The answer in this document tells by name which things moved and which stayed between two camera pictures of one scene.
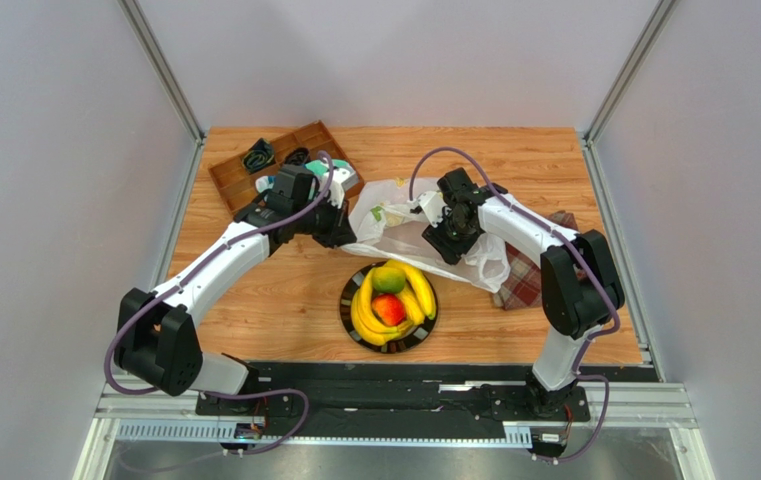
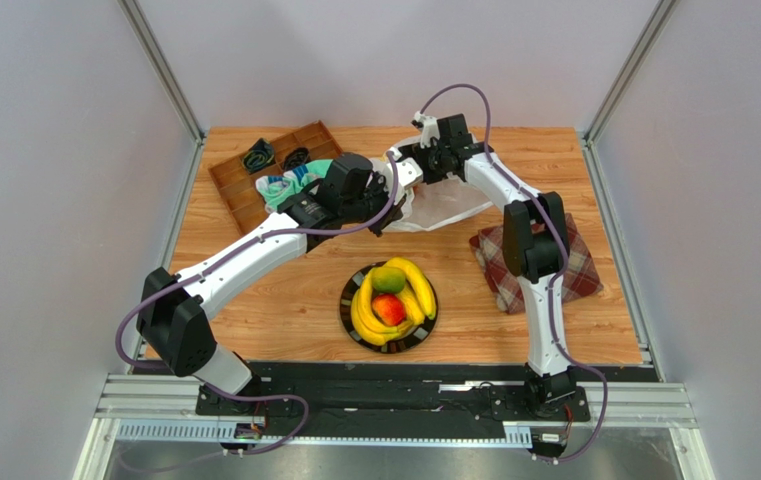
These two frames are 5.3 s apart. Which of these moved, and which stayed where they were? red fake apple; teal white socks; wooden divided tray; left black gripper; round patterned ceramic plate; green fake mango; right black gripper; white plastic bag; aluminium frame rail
Moved: white plastic bag; teal white socks; left black gripper; right black gripper
Stayed: green fake mango; wooden divided tray; aluminium frame rail; round patterned ceramic plate; red fake apple
